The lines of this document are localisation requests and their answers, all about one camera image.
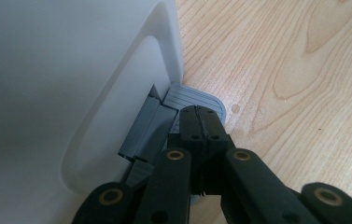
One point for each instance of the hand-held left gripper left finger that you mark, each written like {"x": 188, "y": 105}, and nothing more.
{"x": 190, "y": 124}

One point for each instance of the grey bin pedal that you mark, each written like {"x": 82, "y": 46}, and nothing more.
{"x": 192, "y": 97}

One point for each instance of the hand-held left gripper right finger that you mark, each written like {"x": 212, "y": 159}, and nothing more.
{"x": 215, "y": 127}

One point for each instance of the pale round pedal bin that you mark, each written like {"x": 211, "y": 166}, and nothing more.
{"x": 39, "y": 77}

